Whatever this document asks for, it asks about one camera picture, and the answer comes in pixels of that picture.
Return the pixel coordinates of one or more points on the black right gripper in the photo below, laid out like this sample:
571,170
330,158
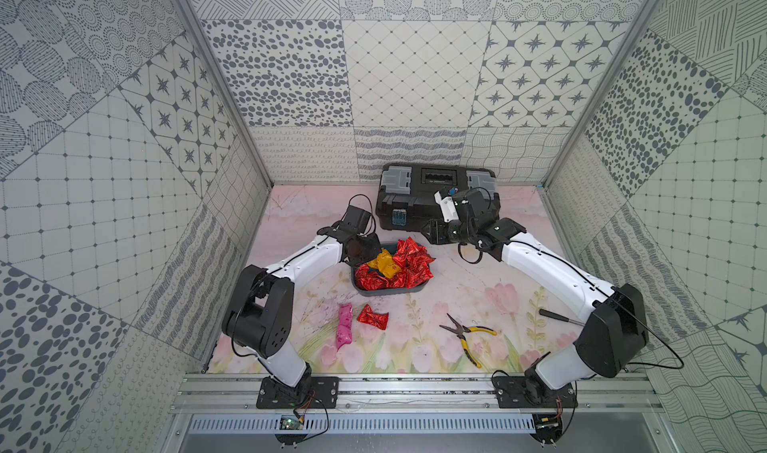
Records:
435,232

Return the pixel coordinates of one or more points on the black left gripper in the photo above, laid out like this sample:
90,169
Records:
365,251

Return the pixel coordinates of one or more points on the yellow tea bag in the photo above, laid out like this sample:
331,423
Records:
385,264

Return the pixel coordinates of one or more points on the teal plastic storage box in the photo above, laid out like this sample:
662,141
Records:
386,285

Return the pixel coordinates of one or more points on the red tea bag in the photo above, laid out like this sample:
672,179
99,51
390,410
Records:
369,317

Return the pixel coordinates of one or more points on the magenta tea bag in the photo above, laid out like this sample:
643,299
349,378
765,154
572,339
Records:
344,335

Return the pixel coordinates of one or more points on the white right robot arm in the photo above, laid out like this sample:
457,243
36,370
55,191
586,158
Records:
614,321

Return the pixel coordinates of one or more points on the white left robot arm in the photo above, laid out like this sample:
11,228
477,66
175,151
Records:
259,317

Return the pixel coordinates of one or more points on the pile of red tea bags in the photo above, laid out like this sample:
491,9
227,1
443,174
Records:
413,267

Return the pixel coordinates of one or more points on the black plastic toolbox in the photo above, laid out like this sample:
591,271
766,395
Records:
406,197

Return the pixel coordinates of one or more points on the black screwdriver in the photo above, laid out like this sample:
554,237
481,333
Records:
559,317

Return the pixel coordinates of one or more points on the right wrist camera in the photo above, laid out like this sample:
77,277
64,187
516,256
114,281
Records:
447,207

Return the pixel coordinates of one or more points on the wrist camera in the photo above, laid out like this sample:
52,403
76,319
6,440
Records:
356,220
447,207

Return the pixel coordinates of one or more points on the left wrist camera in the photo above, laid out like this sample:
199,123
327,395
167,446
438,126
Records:
356,220

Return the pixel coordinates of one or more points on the yellow handled pliers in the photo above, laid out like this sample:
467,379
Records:
460,331

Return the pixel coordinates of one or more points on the aluminium mounting rail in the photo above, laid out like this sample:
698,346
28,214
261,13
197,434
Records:
377,404

